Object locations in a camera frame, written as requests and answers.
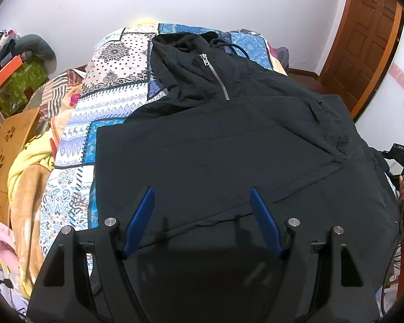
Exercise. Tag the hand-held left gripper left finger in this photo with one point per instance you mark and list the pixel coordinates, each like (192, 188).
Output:
(139, 222)

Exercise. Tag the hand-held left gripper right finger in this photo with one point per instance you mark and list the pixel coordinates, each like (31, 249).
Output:
(264, 222)

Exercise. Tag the black zip hoodie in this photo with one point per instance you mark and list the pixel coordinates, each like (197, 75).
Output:
(205, 148)

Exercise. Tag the person's right hand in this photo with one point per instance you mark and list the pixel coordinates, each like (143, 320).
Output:
(403, 190)

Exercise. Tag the yellow fleece cartoon blanket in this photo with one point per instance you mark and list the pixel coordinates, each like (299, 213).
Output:
(30, 188)

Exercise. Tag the blue patchwork patterned bedsheet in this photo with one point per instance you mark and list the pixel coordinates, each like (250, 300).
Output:
(101, 107)

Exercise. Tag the brown wooden door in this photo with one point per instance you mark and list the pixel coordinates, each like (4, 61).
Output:
(360, 40)

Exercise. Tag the pink plush cloth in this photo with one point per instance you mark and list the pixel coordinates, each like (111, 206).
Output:
(1, 242)

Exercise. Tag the orange striped patchwork quilt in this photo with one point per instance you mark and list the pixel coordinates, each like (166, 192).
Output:
(54, 91)

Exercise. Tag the green patterned box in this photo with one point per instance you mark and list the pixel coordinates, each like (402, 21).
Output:
(20, 84)

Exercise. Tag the orange flat box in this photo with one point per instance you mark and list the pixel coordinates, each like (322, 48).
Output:
(8, 72)

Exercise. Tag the yellow foam tube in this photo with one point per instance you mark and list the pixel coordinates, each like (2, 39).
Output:
(144, 22)

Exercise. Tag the grey neck pillow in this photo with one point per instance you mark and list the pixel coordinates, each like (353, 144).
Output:
(37, 45)

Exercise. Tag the pile of assorted clutter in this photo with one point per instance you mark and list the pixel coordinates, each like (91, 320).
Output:
(0, 50)

